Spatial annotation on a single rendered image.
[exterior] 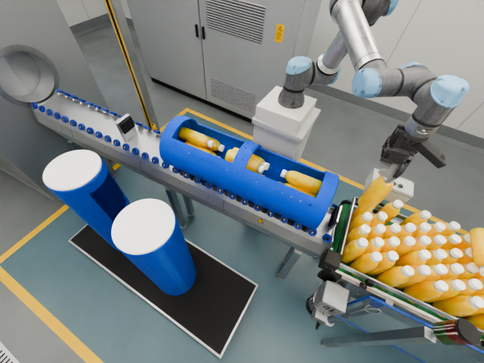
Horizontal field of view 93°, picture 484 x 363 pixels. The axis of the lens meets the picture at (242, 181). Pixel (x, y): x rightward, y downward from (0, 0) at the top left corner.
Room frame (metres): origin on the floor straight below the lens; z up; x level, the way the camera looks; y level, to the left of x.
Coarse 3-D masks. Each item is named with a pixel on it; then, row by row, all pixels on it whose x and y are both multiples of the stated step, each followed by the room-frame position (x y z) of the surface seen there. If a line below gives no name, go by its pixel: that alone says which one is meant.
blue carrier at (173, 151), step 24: (192, 120) 1.02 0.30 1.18; (168, 144) 0.81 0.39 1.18; (240, 144) 0.93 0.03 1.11; (192, 168) 0.73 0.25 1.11; (216, 168) 0.70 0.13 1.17; (240, 168) 0.68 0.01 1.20; (288, 168) 0.82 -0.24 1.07; (312, 168) 0.77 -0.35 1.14; (240, 192) 0.62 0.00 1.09; (264, 192) 0.59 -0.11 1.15; (288, 192) 0.57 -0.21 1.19; (288, 216) 0.53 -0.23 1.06; (312, 216) 0.49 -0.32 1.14
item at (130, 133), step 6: (126, 114) 1.14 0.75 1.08; (120, 120) 1.07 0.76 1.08; (126, 120) 1.09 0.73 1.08; (132, 120) 1.12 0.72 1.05; (120, 126) 1.05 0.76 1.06; (126, 126) 1.07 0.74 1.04; (132, 126) 1.10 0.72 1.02; (120, 132) 1.05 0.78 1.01; (126, 132) 1.05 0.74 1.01; (132, 132) 1.10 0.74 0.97; (126, 138) 1.05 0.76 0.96
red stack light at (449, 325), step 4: (452, 320) 0.12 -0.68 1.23; (456, 320) 0.12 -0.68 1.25; (448, 324) 0.11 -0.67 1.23; (452, 324) 0.11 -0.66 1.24; (448, 328) 0.10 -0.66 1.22; (452, 328) 0.10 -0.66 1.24; (448, 332) 0.09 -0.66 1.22; (452, 332) 0.09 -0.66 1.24; (456, 332) 0.09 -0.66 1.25; (452, 336) 0.08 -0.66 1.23; (456, 336) 0.08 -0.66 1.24; (452, 340) 0.07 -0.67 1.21; (456, 340) 0.07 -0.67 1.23; (460, 340) 0.07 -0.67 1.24; (460, 344) 0.06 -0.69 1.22; (464, 344) 0.06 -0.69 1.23; (468, 344) 0.06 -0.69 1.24; (472, 344) 0.06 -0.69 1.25
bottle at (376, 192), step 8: (376, 184) 0.54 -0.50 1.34; (384, 184) 0.52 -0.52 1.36; (392, 184) 0.53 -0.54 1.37; (368, 192) 0.54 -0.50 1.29; (376, 192) 0.52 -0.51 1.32; (384, 192) 0.51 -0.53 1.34; (360, 200) 0.54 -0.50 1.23; (368, 200) 0.52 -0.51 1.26; (376, 200) 0.51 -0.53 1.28; (368, 208) 0.51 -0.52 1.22
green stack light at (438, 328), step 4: (436, 324) 0.11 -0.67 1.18; (440, 324) 0.11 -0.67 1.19; (444, 324) 0.11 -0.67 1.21; (436, 328) 0.10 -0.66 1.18; (440, 328) 0.10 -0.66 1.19; (444, 328) 0.10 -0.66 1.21; (436, 332) 0.09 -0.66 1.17; (440, 332) 0.09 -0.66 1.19; (444, 332) 0.09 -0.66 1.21; (436, 336) 0.08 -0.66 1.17; (440, 336) 0.08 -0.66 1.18; (444, 336) 0.08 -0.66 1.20; (448, 336) 0.08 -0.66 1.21; (440, 340) 0.07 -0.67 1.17; (444, 340) 0.07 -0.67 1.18; (448, 340) 0.07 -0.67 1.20; (448, 344) 0.06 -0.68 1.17; (452, 344) 0.06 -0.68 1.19; (456, 344) 0.06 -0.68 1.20
